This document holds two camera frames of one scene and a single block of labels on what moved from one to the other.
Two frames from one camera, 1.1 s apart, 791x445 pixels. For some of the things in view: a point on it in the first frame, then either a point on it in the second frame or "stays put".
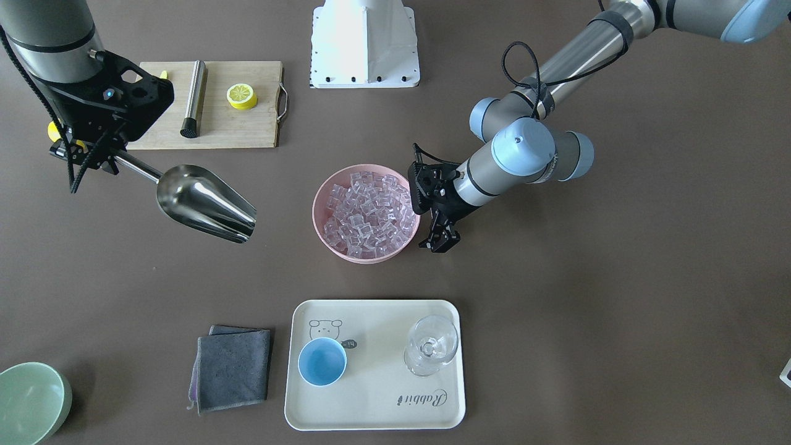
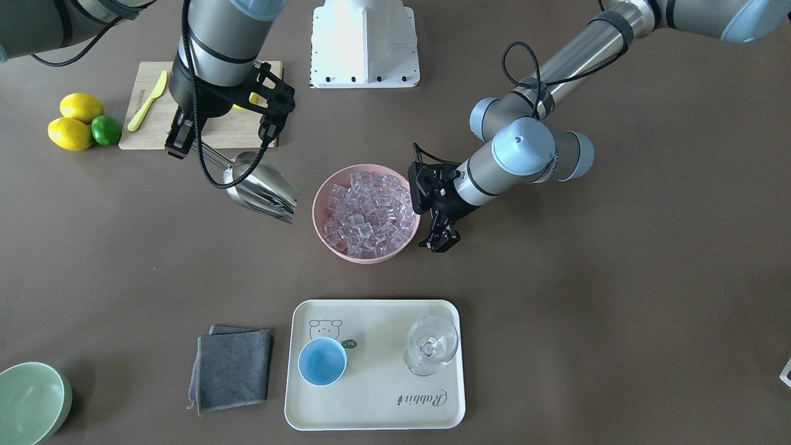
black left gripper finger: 442,236 stays put
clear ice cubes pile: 372,217 stays put
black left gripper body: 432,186 stays put
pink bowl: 364,214 stays put
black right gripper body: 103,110 -> 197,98
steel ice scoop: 196,196 -> 266,191
